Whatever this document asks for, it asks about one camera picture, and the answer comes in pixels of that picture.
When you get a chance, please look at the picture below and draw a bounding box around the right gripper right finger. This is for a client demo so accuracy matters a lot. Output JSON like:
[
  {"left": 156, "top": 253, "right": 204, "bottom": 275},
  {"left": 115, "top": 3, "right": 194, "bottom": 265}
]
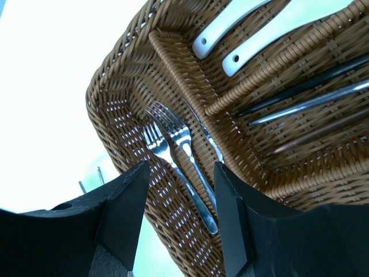
[{"left": 214, "top": 162, "right": 368, "bottom": 276}]

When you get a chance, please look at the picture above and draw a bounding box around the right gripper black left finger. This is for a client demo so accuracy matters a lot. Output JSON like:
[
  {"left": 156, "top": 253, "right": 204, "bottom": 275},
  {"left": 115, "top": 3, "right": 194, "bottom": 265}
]
[{"left": 1, "top": 161, "right": 150, "bottom": 276}]

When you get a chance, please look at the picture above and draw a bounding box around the small silver fork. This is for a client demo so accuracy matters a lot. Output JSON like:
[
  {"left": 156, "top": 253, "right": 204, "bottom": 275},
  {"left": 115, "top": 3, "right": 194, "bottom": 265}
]
[{"left": 142, "top": 122, "right": 197, "bottom": 200}]

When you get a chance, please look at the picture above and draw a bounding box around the silver knife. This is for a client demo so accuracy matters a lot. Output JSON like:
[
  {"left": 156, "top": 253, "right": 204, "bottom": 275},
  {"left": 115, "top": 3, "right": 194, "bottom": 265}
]
[{"left": 248, "top": 79, "right": 368, "bottom": 126}]

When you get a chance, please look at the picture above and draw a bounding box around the white ceramic spoon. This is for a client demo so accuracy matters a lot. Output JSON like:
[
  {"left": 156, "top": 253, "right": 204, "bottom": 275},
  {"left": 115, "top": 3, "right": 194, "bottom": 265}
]
[
  {"left": 192, "top": 0, "right": 270, "bottom": 59},
  {"left": 222, "top": 0, "right": 351, "bottom": 77}
]

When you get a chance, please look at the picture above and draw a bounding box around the silver chopstick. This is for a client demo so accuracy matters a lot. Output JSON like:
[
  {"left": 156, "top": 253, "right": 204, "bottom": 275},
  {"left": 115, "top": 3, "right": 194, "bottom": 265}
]
[
  {"left": 97, "top": 166, "right": 105, "bottom": 185},
  {"left": 78, "top": 181, "right": 86, "bottom": 194}
]

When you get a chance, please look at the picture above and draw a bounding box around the wicker divided tray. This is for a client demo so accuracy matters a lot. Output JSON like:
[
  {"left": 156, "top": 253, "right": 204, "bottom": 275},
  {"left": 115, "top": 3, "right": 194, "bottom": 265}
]
[{"left": 85, "top": 0, "right": 368, "bottom": 276}]

